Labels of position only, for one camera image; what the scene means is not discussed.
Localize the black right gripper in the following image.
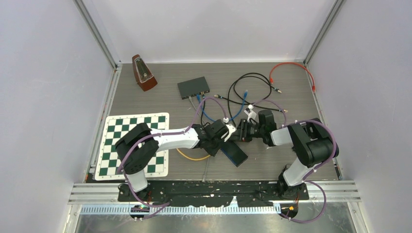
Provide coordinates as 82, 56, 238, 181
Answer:
228, 119, 265, 143

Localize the black blue network switch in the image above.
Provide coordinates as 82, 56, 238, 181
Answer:
221, 141, 248, 167

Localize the yellow ethernet cable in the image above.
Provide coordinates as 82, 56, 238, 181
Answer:
176, 148, 211, 162

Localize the blue ethernet cable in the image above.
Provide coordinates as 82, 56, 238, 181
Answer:
196, 90, 249, 124

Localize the dark grey network switch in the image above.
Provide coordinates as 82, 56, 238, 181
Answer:
177, 76, 210, 100

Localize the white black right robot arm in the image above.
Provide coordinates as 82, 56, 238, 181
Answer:
229, 110, 339, 199

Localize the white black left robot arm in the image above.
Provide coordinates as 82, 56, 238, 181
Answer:
115, 120, 236, 201

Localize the brown wooden metronome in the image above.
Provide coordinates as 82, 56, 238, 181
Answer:
132, 54, 157, 91

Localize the green white chessboard mat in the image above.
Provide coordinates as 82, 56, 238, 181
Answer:
93, 113, 170, 181

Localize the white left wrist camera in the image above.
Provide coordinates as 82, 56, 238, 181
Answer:
222, 117, 237, 142

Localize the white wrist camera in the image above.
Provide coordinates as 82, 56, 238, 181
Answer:
244, 104, 257, 121
222, 117, 237, 142

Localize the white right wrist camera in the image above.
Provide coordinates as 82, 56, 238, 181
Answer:
244, 104, 257, 121

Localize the short black ethernet cable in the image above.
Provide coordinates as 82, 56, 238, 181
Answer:
214, 73, 289, 114

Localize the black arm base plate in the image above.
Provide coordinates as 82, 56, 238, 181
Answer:
137, 180, 309, 207

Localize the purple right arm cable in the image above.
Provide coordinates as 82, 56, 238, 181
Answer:
252, 100, 338, 223

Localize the red ethernet cable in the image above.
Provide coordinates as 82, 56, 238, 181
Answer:
269, 62, 316, 94

